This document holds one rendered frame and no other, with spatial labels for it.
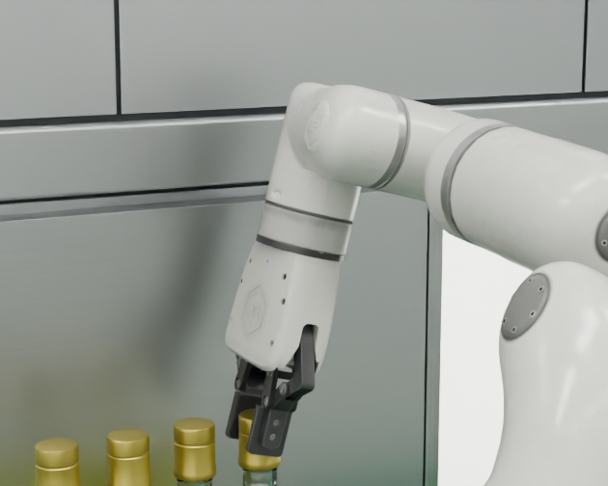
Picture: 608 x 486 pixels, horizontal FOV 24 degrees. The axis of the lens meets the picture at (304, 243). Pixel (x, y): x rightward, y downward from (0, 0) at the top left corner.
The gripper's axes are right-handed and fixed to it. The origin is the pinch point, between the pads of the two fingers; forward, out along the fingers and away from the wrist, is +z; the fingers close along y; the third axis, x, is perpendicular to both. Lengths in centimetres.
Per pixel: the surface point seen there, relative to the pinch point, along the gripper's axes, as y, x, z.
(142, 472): 1.7, -10.0, 4.6
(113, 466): 0.9, -12.2, 4.6
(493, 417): -12.3, 32.8, -0.8
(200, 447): 1.6, -5.5, 2.2
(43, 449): 0.8, -18.1, 4.0
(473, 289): -12.3, 26.5, -13.3
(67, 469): 1.6, -16.2, 5.0
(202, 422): 0.1, -5.1, 0.5
